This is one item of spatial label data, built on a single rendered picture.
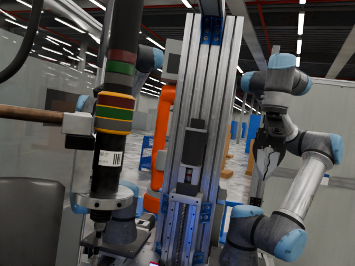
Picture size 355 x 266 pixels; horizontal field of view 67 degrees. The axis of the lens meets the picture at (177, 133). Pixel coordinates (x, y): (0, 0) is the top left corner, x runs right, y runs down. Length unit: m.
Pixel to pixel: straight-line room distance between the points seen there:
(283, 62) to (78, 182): 0.65
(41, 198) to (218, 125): 0.86
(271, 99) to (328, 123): 1.42
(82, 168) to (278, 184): 1.93
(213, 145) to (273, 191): 1.07
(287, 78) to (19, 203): 0.69
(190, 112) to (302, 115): 1.13
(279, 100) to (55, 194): 0.60
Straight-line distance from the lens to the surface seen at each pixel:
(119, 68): 0.31
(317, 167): 1.13
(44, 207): 0.48
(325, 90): 2.20
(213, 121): 1.17
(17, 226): 0.45
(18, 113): 0.32
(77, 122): 0.31
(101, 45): 0.34
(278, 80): 0.80
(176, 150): 1.20
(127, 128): 0.31
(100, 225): 0.35
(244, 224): 1.04
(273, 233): 0.99
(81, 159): 0.31
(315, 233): 2.31
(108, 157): 0.31
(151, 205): 4.37
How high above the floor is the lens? 1.56
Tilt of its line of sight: 3 degrees down
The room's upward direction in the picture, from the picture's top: 8 degrees clockwise
